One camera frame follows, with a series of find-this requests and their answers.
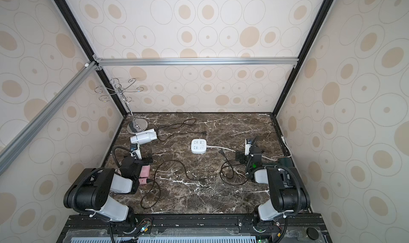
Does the green dryer black cable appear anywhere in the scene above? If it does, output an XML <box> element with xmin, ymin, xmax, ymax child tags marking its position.
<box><xmin>218</xmin><ymin>149</ymin><xmax>249</xmax><ymax>186</ymax></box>

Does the white dryer black cable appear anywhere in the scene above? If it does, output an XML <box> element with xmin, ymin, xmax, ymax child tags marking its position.
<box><xmin>154</xmin><ymin>117</ymin><xmax>207</xmax><ymax>143</ymax></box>

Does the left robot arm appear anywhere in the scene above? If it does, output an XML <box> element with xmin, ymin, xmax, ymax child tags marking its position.
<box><xmin>63</xmin><ymin>156</ymin><xmax>153</xmax><ymax>227</ymax></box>

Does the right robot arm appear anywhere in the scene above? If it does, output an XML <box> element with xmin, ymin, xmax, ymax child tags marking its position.
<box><xmin>235</xmin><ymin>146</ymin><xmax>311</xmax><ymax>225</ymax></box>

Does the white hair dryer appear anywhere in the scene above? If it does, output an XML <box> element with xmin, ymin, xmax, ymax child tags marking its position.
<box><xmin>130</xmin><ymin>129</ymin><xmax>157</xmax><ymax>145</ymax></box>

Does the chrome cup holder stand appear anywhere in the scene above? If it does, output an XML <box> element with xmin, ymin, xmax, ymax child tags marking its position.
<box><xmin>94</xmin><ymin>78</ymin><xmax>148</xmax><ymax>134</ymax></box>

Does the white power strip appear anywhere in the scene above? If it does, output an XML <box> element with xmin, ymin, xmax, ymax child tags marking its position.
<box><xmin>191</xmin><ymin>139</ymin><xmax>207</xmax><ymax>154</ymax></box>

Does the black round knob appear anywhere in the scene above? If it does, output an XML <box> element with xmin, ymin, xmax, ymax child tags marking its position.
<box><xmin>306</xmin><ymin>227</ymin><xmax>320</xmax><ymax>240</ymax></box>

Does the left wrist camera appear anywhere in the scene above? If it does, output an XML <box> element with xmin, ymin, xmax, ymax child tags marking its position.
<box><xmin>130</xmin><ymin>144</ymin><xmax>142</xmax><ymax>160</ymax></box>

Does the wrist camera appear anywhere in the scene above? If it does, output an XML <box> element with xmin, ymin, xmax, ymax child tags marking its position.
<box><xmin>245</xmin><ymin>137</ymin><xmax>257</xmax><ymax>156</ymax></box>
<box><xmin>130</xmin><ymin>144</ymin><xmax>142</xmax><ymax>160</ymax></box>

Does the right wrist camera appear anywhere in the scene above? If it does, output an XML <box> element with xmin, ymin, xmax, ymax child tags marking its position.
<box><xmin>245</xmin><ymin>137</ymin><xmax>257</xmax><ymax>156</ymax></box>

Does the white power strip cable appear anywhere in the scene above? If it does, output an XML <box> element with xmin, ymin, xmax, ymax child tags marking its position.
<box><xmin>206</xmin><ymin>136</ymin><xmax>292</xmax><ymax>162</ymax></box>

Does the pink dryer black cable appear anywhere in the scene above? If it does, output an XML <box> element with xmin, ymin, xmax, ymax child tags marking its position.
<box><xmin>140</xmin><ymin>159</ymin><xmax>208</xmax><ymax>210</ymax></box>

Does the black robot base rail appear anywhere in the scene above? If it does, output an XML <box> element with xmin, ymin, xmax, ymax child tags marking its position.
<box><xmin>57</xmin><ymin>213</ymin><xmax>332</xmax><ymax>243</ymax></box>

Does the horizontal aluminium frame bar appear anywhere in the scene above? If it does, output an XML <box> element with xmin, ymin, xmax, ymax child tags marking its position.
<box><xmin>96</xmin><ymin>57</ymin><xmax>299</xmax><ymax>66</ymax></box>

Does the left aluminium frame bar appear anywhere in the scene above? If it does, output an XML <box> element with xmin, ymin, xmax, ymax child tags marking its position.
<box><xmin>1</xmin><ymin>61</ymin><xmax>96</xmax><ymax>173</ymax></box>

